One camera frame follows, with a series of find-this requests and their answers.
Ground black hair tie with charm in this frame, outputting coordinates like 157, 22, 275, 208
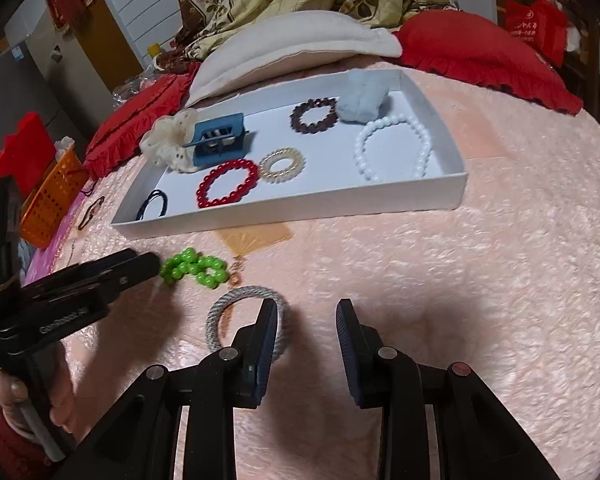
76, 195, 106, 232

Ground large red ruffled pillow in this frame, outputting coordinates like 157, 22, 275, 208
392, 10, 585, 116

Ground white shallow cardboard box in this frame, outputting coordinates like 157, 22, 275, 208
110, 67, 469, 241

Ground dark brown bead bracelet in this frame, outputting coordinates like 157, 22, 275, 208
289, 97, 340, 136

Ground grey refrigerator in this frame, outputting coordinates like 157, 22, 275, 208
0, 35, 81, 181

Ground red bead bracelet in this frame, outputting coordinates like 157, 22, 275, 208
196, 158, 259, 209

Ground purple patterned sheet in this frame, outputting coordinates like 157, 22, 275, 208
22, 195, 88, 286

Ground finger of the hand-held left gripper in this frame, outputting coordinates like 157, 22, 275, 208
95, 253, 162, 306
77, 248, 142, 281

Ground orange flat patch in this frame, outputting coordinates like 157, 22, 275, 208
215, 222, 293, 256

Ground red shopping bag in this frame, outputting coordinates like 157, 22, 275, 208
504, 0, 568, 68

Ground light blue fluffy scrunchie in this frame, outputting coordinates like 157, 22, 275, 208
336, 69, 400, 125

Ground clear plastic bag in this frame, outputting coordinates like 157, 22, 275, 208
111, 67, 161, 108

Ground small red ruffled pillow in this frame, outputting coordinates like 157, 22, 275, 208
84, 62, 201, 181

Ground thin black hair tie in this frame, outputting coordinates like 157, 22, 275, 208
137, 189, 170, 222

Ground grey braided hair tie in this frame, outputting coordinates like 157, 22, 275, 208
205, 285, 287, 363

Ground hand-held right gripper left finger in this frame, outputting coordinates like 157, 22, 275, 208
72, 298, 279, 480

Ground brown wooden door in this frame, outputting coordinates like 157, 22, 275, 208
77, 0, 145, 96

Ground cream dotted scrunchie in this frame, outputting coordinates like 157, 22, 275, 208
140, 109, 201, 175

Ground orange plastic basket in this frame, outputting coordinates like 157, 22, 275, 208
19, 144, 90, 251

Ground white bead bracelet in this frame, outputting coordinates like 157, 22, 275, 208
354, 114, 433, 183

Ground green bead bracelet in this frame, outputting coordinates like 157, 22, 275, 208
159, 247, 230, 291

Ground clear spiral hair tie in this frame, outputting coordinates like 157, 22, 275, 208
257, 147, 306, 184

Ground person's left hand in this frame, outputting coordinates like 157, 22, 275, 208
0, 345, 78, 433

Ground blue hair claw clip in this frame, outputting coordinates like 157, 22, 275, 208
182, 112, 255, 167

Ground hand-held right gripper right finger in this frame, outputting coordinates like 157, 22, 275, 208
335, 298, 563, 480

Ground white pillow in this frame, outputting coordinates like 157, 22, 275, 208
185, 10, 403, 108

